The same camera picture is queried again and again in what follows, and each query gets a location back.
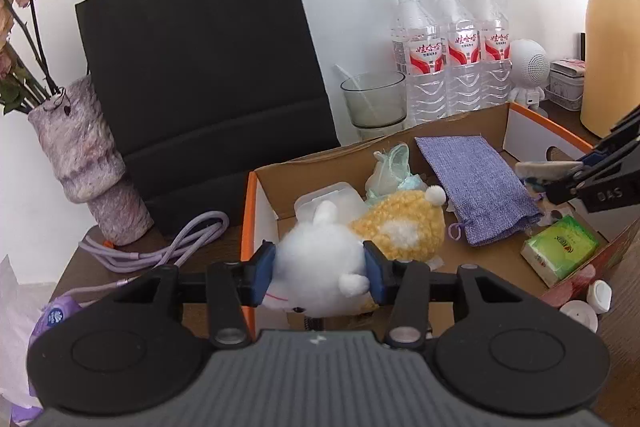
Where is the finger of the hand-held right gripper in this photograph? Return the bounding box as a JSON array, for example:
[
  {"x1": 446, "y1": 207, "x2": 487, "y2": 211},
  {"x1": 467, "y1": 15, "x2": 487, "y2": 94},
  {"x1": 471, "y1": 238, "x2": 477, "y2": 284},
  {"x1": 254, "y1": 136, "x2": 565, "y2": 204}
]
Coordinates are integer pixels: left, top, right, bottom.
[
  {"x1": 580, "y1": 109, "x2": 640, "y2": 170},
  {"x1": 545, "y1": 144, "x2": 640, "y2": 206}
]

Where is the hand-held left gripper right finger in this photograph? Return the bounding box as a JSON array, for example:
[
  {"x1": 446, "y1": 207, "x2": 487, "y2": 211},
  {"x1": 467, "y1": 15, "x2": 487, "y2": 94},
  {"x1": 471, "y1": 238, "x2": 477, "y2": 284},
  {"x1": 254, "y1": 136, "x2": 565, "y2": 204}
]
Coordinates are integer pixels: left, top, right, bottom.
[{"x1": 364, "y1": 241, "x2": 521, "y2": 349}]

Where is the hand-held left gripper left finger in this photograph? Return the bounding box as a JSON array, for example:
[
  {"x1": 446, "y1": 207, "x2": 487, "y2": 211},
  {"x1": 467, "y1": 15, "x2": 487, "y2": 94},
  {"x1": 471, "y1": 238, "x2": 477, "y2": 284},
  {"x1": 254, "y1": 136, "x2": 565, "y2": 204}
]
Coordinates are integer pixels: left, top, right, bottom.
[{"x1": 120, "y1": 243, "x2": 277, "y2": 349}]

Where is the small white grey packet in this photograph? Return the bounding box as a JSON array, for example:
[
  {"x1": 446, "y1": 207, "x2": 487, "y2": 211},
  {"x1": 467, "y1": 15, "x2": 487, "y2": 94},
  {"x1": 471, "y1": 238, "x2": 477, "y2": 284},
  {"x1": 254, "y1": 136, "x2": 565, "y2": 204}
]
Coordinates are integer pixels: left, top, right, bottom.
[{"x1": 515, "y1": 159, "x2": 585, "y2": 184}]

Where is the white and yellow plush toy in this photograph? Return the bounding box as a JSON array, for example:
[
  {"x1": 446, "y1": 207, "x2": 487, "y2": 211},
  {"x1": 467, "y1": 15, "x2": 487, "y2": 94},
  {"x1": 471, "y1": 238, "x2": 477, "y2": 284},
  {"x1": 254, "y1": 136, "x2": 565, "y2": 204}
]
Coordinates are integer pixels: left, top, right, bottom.
[{"x1": 262, "y1": 186, "x2": 448, "y2": 315}]

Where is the purple burlap pouch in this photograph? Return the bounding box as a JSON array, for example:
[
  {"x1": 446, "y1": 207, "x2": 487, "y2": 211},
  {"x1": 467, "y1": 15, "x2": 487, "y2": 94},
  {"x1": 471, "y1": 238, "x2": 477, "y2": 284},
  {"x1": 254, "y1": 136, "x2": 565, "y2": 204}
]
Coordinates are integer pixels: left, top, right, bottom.
[{"x1": 415, "y1": 134, "x2": 543, "y2": 248}]

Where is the cardboard box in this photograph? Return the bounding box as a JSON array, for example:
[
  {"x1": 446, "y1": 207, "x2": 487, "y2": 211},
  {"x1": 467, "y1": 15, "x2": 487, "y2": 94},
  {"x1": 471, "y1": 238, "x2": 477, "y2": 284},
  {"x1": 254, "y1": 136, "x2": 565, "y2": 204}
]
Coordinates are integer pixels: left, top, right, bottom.
[{"x1": 240, "y1": 102, "x2": 640, "y2": 343}]

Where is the green tissue pack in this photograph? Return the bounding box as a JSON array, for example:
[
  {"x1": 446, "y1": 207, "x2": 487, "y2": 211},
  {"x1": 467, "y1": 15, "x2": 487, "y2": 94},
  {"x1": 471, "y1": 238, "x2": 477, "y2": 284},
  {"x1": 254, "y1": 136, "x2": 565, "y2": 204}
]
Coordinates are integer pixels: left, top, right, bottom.
[{"x1": 520, "y1": 214, "x2": 600, "y2": 288}]

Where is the small tin box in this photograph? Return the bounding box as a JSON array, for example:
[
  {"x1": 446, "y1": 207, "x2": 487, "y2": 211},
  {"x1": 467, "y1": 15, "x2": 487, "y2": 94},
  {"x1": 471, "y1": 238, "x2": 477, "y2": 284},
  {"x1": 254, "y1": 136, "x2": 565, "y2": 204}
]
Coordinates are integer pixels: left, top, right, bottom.
[{"x1": 545, "y1": 58, "x2": 586, "y2": 112}]

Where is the yellow thermos jug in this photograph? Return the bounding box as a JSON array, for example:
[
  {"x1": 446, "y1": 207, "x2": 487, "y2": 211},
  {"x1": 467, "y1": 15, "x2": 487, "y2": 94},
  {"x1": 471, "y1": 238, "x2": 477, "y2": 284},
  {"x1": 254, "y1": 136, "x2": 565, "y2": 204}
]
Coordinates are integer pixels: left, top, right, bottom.
[{"x1": 580, "y1": 0, "x2": 640, "y2": 140}]

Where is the white round cap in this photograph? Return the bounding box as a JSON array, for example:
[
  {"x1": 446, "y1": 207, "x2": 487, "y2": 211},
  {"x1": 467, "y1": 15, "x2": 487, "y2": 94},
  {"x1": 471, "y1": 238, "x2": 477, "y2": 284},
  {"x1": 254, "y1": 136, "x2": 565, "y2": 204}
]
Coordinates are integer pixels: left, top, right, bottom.
[
  {"x1": 586, "y1": 279, "x2": 613, "y2": 314},
  {"x1": 559, "y1": 299, "x2": 599, "y2": 333}
]

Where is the crumpled clear plastic bag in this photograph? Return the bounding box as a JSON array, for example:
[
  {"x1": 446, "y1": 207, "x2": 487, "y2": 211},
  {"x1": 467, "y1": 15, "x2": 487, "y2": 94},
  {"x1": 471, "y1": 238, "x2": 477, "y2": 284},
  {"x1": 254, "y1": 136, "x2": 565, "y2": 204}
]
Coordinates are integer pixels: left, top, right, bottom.
[{"x1": 364, "y1": 143, "x2": 428, "y2": 202}]

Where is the white robot-shaped speaker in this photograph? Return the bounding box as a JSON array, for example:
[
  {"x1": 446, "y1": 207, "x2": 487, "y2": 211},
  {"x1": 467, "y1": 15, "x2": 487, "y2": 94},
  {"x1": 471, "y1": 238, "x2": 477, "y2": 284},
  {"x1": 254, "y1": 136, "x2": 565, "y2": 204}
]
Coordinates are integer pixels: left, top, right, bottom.
[{"x1": 507, "y1": 38, "x2": 551, "y2": 110}]

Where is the clear water bottle red label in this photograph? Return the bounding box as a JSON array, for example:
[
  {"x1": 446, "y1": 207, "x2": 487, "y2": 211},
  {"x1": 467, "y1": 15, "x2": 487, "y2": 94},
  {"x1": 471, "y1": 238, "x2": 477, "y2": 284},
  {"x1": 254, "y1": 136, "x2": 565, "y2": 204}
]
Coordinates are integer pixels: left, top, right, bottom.
[
  {"x1": 390, "y1": 0, "x2": 448, "y2": 125},
  {"x1": 470, "y1": 0, "x2": 513, "y2": 110},
  {"x1": 432, "y1": 0, "x2": 483, "y2": 115}
]

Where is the glass cup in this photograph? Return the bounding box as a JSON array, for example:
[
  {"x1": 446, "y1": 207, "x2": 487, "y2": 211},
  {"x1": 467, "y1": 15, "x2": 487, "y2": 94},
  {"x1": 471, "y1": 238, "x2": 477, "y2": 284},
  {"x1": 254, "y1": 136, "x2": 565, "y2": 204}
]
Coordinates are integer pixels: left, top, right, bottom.
[{"x1": 340, "y1": 71, "x2": 407, "y2": 140}]

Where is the white drinking straw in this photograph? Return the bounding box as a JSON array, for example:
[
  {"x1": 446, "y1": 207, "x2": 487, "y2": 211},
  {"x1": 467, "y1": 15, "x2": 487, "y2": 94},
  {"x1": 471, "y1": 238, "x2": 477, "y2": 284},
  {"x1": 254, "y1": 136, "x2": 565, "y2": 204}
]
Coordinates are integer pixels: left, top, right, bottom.
[{"x1": 335, "y1": 64, "x2": 381, "y2": 120}]

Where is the black paper bag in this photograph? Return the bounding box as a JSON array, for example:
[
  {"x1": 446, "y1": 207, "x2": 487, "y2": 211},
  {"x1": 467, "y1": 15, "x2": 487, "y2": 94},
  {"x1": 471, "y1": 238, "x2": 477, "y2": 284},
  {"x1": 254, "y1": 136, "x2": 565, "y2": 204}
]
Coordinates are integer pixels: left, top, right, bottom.
[{"x1": 75, "y1": 0, "x2": 342, "y2": 235}]

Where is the white plastic bag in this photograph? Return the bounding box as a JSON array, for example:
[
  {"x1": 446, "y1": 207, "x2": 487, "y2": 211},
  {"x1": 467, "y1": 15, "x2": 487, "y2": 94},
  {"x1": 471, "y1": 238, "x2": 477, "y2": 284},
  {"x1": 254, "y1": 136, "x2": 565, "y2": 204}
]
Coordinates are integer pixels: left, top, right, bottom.
[{"x1": 0, "y1": 254, "x2": 46, "y2": 413}]

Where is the purple cable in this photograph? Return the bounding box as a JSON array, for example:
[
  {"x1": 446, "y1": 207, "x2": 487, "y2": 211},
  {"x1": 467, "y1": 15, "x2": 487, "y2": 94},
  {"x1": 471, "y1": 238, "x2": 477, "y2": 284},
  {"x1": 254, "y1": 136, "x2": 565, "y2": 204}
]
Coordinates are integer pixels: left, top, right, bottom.
[{"x1": 62, "y1": 212, "x2": 231, "y2": 303}]

